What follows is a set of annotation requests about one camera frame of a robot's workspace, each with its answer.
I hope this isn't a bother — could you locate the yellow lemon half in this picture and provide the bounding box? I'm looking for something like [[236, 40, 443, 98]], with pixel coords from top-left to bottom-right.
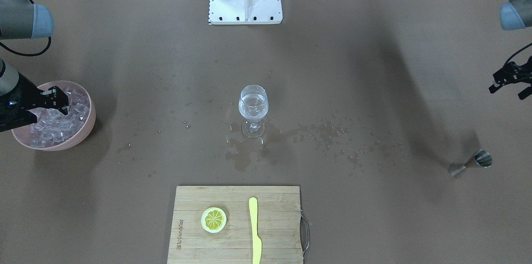
[[201, 207, 227, 234]]

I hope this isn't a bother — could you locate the pile of clear ice cubes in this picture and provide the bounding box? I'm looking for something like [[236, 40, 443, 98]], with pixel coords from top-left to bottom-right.
[[29, 86, 90, 148]]

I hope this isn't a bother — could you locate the brown table mat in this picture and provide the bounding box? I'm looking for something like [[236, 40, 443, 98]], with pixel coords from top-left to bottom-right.
[[1, 0, 531, 264]]

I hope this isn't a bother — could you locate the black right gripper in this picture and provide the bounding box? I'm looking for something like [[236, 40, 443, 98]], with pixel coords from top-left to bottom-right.
[[0, 73, 69, 132]]

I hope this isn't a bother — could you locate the yellow plastic knife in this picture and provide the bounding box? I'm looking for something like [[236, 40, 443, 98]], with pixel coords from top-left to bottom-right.
[[248, 197, 263, 264]]

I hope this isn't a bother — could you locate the steel double jigger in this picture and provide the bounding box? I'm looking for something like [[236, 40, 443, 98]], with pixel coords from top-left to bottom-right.
[[447, 150, 493, 178]]

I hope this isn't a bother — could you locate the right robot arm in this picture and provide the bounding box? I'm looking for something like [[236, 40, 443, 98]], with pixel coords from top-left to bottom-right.
[[0, 0, 69, 132]]

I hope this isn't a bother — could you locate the clear wine glass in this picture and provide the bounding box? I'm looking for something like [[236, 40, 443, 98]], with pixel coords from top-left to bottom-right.
[[238, 85, 268, 138]]

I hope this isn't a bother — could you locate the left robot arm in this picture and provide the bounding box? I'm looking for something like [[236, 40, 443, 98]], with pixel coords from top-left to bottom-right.
[[488, 0, 532, 100]]

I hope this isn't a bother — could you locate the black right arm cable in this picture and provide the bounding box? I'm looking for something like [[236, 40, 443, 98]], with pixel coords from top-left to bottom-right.
[[0, 37, 52, 57]]

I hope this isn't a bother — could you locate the wooden cutting board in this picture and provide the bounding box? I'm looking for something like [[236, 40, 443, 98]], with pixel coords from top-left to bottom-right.
[[167, 185, 305, 264]]

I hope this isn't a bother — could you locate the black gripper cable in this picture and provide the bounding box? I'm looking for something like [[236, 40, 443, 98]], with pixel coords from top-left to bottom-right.
[[503, 43, 532, 67]]

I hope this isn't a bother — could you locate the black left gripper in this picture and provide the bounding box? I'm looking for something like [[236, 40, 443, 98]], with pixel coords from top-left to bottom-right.
[[489, 56, 532, 100]]

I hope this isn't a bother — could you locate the pink plastic bowl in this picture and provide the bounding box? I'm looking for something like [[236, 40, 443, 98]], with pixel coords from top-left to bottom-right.
[[11, 81, 96, 151]]

